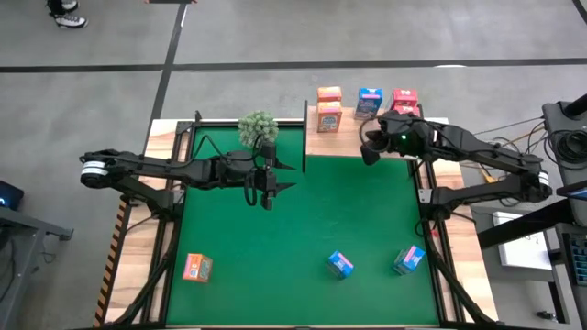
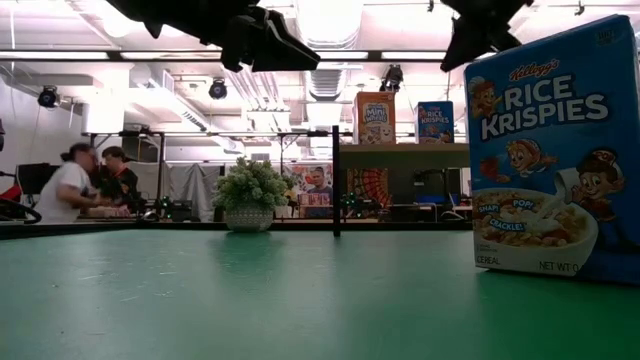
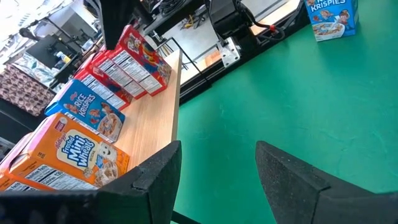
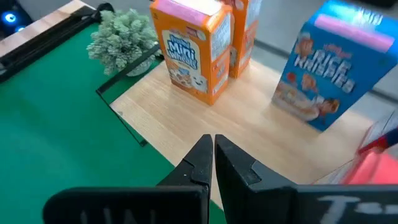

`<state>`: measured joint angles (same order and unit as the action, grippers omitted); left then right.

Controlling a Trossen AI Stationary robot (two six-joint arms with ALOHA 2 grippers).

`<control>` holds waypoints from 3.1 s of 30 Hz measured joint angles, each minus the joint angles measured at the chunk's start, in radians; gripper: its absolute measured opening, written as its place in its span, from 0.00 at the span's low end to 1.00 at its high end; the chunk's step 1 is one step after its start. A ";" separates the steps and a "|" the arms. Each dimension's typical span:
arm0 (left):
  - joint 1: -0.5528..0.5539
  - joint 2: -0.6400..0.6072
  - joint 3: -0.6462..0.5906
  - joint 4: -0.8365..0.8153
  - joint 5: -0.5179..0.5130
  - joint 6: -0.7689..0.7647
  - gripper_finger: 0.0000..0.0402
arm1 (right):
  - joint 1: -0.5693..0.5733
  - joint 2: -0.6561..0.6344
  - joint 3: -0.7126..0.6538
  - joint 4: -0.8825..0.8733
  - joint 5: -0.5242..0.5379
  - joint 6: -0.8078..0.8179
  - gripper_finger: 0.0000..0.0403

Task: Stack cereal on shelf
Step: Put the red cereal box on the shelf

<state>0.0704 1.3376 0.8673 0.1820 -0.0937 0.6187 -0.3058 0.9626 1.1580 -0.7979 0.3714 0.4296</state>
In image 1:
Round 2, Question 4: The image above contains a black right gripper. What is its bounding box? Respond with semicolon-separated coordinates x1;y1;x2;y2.
360;111;435;167

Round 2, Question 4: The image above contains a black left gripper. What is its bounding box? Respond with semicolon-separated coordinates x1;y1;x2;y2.
245;141;297;212

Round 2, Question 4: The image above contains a red Froot Loops cereal box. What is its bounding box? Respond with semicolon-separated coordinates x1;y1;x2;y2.
392;104;422;118
392;88;419;107

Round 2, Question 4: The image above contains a blue Rice Krispies cereal box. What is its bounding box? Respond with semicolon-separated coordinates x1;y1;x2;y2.
353;87;383;121
326;250;355;281
393;244;426;276

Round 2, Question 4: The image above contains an orange Mini Wheats cereal box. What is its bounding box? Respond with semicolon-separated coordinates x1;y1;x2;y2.
182;252;214;283
316;101;344;135
316;85;344;104

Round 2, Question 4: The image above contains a wooden shelf board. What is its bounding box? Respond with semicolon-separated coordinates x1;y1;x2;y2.
305;105;426;161

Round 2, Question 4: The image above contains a green plant in white pot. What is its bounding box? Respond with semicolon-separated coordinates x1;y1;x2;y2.
237;109;280;149

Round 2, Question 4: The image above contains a green table mat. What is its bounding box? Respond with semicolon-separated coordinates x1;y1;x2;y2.
165;126;440;326

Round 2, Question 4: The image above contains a black stand beam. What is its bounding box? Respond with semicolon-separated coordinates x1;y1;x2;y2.
476;199;587;251

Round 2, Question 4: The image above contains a black equipment stand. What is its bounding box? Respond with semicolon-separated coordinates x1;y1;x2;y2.
540;93;587;184

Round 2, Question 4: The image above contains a white paper sheet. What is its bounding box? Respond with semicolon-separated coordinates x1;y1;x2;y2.
491;210;554;270

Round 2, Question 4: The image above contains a dark tablet screen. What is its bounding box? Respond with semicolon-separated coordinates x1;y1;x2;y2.
556;180;587;203

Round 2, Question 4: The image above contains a yellow black hazard strip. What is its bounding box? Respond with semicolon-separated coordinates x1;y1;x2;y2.
94;171;134;327

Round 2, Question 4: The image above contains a black keyboard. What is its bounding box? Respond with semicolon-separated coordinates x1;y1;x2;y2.
561;231;587;288

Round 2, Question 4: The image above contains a grey metal desk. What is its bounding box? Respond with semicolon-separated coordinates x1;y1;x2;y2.
0;205;74;330

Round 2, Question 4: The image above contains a person's shoe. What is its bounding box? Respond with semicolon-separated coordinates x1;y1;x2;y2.
52;12;89;30
45;0;80;14

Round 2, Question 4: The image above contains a black device with blue light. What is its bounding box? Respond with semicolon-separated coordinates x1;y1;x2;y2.
0;180;25;211

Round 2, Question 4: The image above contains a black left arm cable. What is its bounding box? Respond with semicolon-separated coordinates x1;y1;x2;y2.
242;169;259;207

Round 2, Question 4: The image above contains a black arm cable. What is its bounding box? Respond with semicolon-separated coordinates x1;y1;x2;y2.
242;169;259;207
357;116;391;155

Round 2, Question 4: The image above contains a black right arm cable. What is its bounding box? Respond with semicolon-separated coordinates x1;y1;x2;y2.
357;116;391;155

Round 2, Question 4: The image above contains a black table frame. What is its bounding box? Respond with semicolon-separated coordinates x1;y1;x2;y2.
103;109;499;330

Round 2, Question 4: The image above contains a black cable coil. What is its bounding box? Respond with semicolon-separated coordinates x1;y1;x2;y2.
545;127;587;166

